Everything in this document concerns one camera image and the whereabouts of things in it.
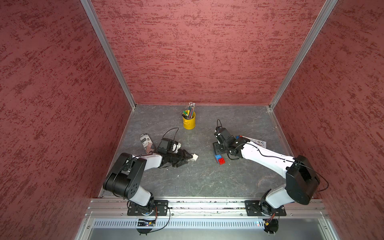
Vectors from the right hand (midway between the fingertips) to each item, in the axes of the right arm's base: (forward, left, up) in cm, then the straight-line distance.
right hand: (218, 149), depth 87 cm
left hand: (-5, +17, -5) cm, 19 cm away
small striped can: (+7, +45, -4) cm, 45 cm away
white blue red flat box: (+8, -28, -8) cm, 30 cm away
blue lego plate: (-3, 0, -5) cm, 6 cm away
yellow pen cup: (+20, +17, -1) cm, 27 cm away
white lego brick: (-2, +14, -5) cm, 15 cm away
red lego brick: (-6, -2, -3) cm, 7 cm away
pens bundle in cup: (+25, +18, +4) cm, 31 cm away
